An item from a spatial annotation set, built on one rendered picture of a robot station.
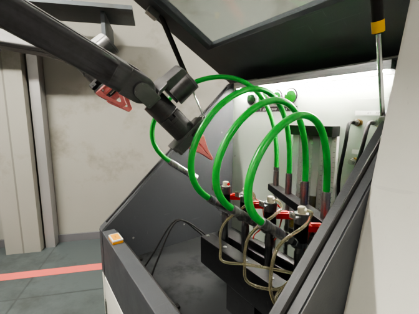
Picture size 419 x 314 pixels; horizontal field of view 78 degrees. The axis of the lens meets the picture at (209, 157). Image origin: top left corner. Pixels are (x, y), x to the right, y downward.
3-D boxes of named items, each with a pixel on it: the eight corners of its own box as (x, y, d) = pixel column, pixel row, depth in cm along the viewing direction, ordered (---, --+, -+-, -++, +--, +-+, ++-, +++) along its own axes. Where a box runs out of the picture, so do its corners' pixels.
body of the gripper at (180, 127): (207, 123, 61) (186, 99, 59) (178, 154, 60) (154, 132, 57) (199, 121, 67) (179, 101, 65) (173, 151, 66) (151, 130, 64)
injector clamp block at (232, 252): (200, 284, 76) (200, 235, 74) (227, 272, 82) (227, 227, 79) (298, 379, 49) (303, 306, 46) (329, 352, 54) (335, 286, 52)
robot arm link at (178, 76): (120, 79, 57) (130, 91, 51) (158, 42, 57) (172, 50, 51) (156, 113, 66) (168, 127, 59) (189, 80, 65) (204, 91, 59)
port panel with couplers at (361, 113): (336, 214, 71) (345, 98, 66) (343, 212, 73) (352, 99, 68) (390, 232, 60) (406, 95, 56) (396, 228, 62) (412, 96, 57)
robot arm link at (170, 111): (140, 104, 62) (140, 106, 56) (161, 84, 62) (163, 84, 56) (161, 125, 64) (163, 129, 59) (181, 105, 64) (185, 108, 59)
